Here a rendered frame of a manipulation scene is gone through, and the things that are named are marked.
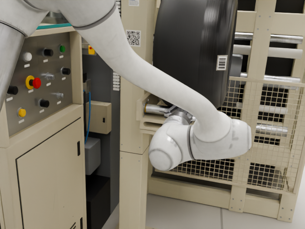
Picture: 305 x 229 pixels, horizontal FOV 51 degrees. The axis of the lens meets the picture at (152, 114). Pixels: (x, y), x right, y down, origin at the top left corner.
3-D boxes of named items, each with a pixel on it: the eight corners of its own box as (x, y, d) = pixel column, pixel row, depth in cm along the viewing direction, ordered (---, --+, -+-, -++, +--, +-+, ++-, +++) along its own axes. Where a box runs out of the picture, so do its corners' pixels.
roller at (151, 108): (143, 113, 154) (143, 105, 152) (145, 110, 158) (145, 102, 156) (216, 123, 145) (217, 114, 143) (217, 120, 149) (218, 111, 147)
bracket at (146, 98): (135, 120, 152) (136, 100, 148) (157, 98, 188) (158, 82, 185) (142, 121, 151) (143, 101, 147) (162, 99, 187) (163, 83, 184)
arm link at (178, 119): (159, 120, 101) (164, 112, 106) (159, 144, 105) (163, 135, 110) (188, 123, 98) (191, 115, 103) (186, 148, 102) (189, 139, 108)
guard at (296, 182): (154, 171, 218) (159, 70, 195) (155, 170, 219) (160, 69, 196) (295, 196, 196) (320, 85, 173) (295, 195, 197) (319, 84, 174)
